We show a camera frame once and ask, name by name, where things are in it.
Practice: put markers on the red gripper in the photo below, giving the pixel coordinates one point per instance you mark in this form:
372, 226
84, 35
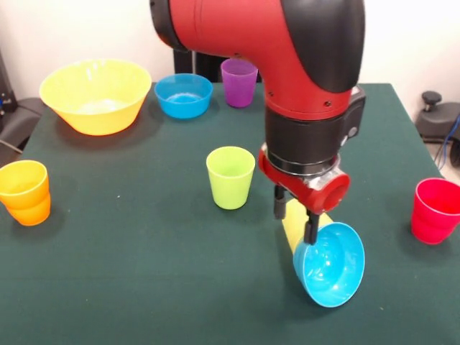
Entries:
316, 194

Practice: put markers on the yellow-green cup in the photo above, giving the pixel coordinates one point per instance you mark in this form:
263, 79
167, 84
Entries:
293, 230

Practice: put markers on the cyan bowl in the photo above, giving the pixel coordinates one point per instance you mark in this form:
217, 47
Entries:
330, 266

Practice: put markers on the green cup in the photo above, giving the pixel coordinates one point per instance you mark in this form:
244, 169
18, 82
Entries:
230, 187

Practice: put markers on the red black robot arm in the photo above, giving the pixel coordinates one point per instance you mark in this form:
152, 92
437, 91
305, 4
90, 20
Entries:
251, 36

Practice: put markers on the pink cup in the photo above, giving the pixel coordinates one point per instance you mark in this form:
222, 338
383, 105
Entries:
431, 223

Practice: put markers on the purple cup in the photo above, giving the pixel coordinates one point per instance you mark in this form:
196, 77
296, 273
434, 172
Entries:
237, 90

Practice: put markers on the blue bowl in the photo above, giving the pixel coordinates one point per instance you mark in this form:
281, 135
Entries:
183, 104

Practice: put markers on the dark green tablecloth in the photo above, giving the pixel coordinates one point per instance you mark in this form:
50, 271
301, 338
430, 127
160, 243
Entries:
143, 269

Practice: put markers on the large yellow bowl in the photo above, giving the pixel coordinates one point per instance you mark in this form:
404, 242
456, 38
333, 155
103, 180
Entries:
93, 93

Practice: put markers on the orange cup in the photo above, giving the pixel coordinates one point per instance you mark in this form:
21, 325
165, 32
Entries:
25, 208

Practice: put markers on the black equipment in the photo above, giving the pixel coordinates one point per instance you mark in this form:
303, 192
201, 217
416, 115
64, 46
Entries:
4, 90

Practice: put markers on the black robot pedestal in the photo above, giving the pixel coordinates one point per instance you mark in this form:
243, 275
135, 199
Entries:
201, 66

